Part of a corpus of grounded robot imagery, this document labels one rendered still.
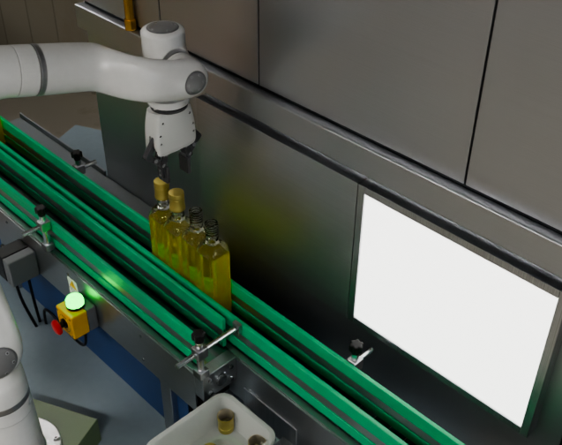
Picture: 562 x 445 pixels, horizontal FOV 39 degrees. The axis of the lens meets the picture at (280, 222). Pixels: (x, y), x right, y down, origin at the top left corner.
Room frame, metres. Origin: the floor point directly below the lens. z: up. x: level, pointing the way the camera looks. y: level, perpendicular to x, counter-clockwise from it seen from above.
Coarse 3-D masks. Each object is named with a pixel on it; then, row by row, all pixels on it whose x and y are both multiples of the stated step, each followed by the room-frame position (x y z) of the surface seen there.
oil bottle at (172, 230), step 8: (168, 224) 1.41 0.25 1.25; (176, 224) 1.40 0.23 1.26; (184, 224) 1.41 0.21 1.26; (168, 232) 1.41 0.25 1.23; (176, 232) 1.39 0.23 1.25; (168, 240) 1.41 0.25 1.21; (176, 240) 1.39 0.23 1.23; (168, 248) 1.41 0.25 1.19; (176, 248) 1.39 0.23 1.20; (168, 256) 1.41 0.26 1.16; (176, 256) 1.39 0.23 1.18; (168, 264) 1.41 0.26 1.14; (176, 264) 1.39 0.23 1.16
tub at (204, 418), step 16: (208, 400) 1.12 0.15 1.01; (224, 400) 1.13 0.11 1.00; (192, 416) 1.08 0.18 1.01; (208, 416) 1.10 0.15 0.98; (240, 416) 1.10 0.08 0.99; (256, 416) 1.08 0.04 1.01; (176, 432) 1.05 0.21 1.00; (192, 432) 1.07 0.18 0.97; (208, 432) 1.09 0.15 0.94; (240, 432) 1.09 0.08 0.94; (256, 432) 1.06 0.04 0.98; (272, 432) 1.04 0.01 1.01
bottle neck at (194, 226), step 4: (192, 208) 1.39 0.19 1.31; (196, 208) 1.39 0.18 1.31; (200, 208) 1.39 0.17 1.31; (192, 212) 1.38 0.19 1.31; (196, 212) 1.39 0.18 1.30; (200, 212) 1.38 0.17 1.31; (192, 216) 1.37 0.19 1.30; (196, 216) 1.37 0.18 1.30; (200, 216) 1.38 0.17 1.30; (192, 220) 1.37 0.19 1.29; (196, 220) 1.37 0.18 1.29; (200, 220) 1.38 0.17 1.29; (192, 224) 1.37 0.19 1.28; (196, 224) 1.37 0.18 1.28; (200, 224) 1.38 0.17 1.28; (192, 228) 1.37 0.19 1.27; (196, 228) 1.37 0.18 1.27; (200, 228) 1.38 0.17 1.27
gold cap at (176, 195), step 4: (176, 188) 1.44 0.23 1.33; (180, 188) 1.44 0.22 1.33; (172, 192) 1.42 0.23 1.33; (176, 192) 1.42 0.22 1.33; (180, 192) 1.42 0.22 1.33; (172, 196) 1.41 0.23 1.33; (176, 196) 1.41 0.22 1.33; (180, 196) 1.41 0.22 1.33; (172, 200) 1.41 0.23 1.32; (176, 200) 1.41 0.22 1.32; (180, 200) 1.41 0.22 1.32; (172, 204) 1.41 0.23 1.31; (176, 204) 1.41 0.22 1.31; (180, 204) 1.41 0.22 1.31; (184, 204) 1.42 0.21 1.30; (172, 208) 1.41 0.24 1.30; (176, 208) 1.41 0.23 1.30; (180, 208) 1.41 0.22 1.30; (184, 208) 1.42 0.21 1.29; (176, 212) 1.41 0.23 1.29; (180, 212) 1.41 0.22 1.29
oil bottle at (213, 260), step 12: (204, 240) 1.34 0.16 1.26; (204, 252) 1.32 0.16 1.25; (216, 252) 1.32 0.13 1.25; (228, 252) 1.33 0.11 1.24; (204, 264) 1.32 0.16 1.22; (216, 264) 1.31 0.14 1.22; (228, 264) 1.33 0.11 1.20; (204, 276) 1.32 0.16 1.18; (216, 276) 1.31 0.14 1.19; (228, 276) 1.33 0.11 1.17; (204, 288) 1.32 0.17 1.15; (216, 288) 1.31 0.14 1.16; (228, 288) 1.33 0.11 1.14; (216, 300) 1.31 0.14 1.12; (228, 300) 1.33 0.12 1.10
